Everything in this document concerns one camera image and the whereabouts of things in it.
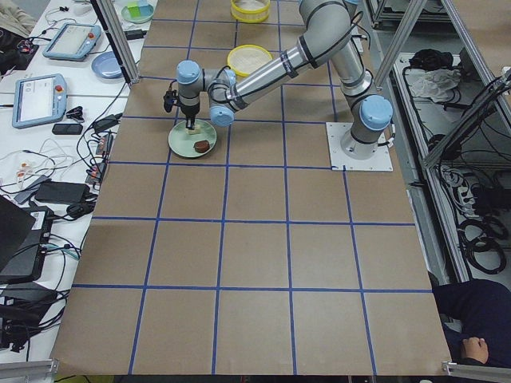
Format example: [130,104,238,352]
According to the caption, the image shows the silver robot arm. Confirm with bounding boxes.
[164,1,394,156]

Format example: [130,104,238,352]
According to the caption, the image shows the blue plate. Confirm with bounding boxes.
[91,51,122,79]

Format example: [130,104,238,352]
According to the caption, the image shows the brown steamed bun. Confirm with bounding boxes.
[193,140,211,153]

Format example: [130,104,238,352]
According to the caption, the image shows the upper teach pendant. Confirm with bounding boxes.
[42,23,102,61]

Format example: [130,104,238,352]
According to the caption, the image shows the aluminium frame post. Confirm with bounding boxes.
[91,0,140,86]

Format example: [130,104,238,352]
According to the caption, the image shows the yellow bamboo steamer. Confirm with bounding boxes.
[231,0,271,23]
[227,45,273,77]

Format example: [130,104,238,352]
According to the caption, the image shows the teach pendant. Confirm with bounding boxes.
[12,73,67,129]
[42,23,102,61]

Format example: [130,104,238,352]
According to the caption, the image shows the black power adapter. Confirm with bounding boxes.
[34,181,89,204]

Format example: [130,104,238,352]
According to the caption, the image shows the white steamed bun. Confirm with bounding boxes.
[186,124,200,135]

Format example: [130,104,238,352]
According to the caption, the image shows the light green plate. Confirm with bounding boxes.
[168,119,217,158]

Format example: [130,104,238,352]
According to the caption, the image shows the seated person's hand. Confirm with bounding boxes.
[461,337,489,365]

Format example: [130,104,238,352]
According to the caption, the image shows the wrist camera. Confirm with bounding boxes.
[163,89,178,113]

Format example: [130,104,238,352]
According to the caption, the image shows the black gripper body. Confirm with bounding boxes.
[178,93,200,116]

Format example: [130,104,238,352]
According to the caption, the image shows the green bowl with blocks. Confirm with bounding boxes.
[121,0,154,24]

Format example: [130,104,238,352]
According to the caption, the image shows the crumpled white cloth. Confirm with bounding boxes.
[410,69,461,103]

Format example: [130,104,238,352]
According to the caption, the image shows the black laptop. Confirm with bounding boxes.
[1,197,53,284]

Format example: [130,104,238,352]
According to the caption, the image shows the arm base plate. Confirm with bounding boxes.
[326,122,394,172]

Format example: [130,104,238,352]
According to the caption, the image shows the lower teach pendant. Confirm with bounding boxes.
[12,73,67,129]

